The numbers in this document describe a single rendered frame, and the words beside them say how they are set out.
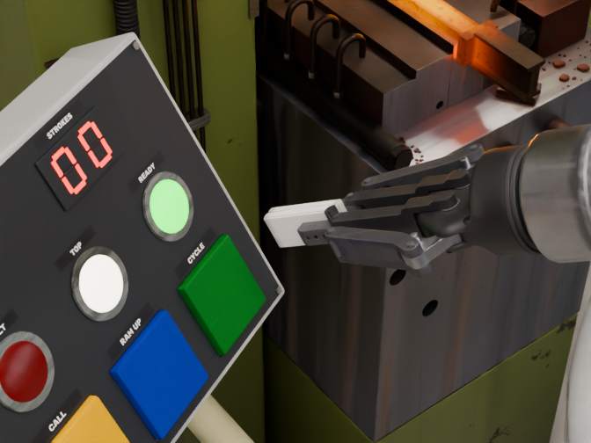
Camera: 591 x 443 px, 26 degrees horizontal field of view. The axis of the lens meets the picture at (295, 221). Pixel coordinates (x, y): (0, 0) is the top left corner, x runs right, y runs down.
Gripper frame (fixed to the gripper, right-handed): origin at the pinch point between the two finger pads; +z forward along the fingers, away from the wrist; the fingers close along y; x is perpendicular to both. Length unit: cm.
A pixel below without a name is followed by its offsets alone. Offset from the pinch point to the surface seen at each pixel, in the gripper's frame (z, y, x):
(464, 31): 10.0, 46.1, -7.9
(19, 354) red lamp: 13.0, -19.5, 4.4
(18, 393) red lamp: 13.0, -21.4, 2.4
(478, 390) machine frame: 32, 47, -61
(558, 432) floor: 48, 80, -102
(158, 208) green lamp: 12.9, -1.2, 3.9
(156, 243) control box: 13.3, -3.1, 1.8
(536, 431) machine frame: 37, 60, -82
